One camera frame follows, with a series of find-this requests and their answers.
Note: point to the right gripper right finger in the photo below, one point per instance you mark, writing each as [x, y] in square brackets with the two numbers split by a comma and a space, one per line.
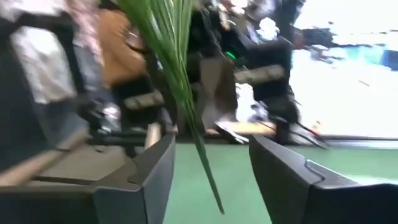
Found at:
[311, 202]

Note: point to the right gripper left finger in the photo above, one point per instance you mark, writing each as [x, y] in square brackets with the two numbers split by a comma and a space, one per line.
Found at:
[124, 202]

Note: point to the orange flower bunch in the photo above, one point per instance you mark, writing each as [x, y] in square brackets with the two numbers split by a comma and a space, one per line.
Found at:
[174, 46]

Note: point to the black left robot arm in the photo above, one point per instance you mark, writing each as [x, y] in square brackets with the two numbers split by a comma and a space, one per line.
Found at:
[267, 93]

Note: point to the green table mat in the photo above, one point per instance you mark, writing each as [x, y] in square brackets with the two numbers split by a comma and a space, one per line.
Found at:
[233, 186]

